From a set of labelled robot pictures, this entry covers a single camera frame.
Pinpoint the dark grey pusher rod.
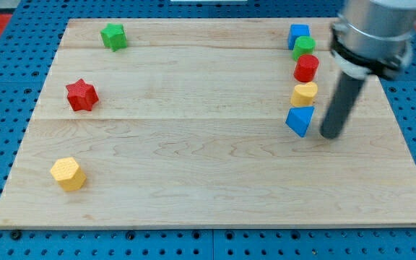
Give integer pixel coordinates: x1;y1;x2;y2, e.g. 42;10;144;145
319;72;365;139

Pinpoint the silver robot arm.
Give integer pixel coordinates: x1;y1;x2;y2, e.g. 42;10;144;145
319;0;416;139

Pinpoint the yellow hexagon block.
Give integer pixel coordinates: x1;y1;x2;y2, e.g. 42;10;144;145
50;157;87;191

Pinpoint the yellow heart block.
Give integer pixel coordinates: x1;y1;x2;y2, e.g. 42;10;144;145
290;82;319;107

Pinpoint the red cylinder block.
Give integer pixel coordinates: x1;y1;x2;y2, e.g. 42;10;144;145
293;54;319;82

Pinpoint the blue triangle block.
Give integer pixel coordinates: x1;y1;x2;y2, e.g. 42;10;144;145
285;106;315;137

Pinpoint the green cylinder block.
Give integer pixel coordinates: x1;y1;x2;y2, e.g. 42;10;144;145
292;36;316;61

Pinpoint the blue cube block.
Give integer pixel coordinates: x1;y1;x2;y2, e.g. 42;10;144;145
287;24;311;50

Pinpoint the wooden board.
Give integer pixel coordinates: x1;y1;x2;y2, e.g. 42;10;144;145
0;18;416;230

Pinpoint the green star block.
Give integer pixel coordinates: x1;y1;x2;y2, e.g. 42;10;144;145
100;23;128;52

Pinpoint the red star block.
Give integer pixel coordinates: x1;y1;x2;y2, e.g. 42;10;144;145
66;79;99;111

